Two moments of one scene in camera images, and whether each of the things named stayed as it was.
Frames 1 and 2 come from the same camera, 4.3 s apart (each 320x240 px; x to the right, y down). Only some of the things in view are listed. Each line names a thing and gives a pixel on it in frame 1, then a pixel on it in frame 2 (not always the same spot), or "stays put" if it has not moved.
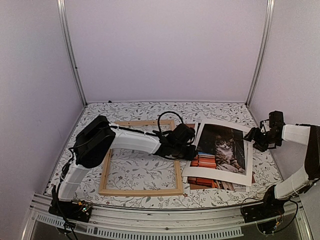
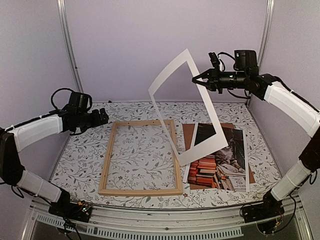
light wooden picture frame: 102,192 stays put
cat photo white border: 223,154 → 193,152
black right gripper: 253,134 → 214,84
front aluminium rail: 198,223 stays put
